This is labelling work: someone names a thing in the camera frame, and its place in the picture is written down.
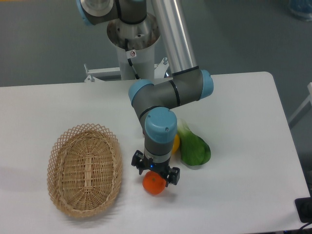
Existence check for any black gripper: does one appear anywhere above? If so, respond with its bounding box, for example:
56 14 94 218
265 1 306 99
131 150 180 187

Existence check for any orange fruit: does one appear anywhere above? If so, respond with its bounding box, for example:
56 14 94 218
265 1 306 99
142 171 166 195

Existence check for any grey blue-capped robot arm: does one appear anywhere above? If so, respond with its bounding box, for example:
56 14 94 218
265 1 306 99
77 0 214 185

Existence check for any yellow mango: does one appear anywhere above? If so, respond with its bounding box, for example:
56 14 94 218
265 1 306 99
172 134 180 154

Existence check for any green bok choy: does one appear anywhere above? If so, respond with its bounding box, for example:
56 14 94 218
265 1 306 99
177 119 211 166

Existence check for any woven wicker basket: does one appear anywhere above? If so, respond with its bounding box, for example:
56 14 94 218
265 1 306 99
47 123 123 218

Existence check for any black device at table edge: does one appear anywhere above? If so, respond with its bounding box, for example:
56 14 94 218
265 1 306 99
294 197 312 223

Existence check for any blue object in corner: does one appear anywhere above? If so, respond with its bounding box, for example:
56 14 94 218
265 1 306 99
288 0 312 21

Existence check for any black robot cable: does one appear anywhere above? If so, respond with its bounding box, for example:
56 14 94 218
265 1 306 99
124 38 141 80

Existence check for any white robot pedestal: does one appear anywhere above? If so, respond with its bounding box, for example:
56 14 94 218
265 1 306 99
84 13 173 82

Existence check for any white frame at right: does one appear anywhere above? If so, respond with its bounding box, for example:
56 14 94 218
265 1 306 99
288 82 312 129

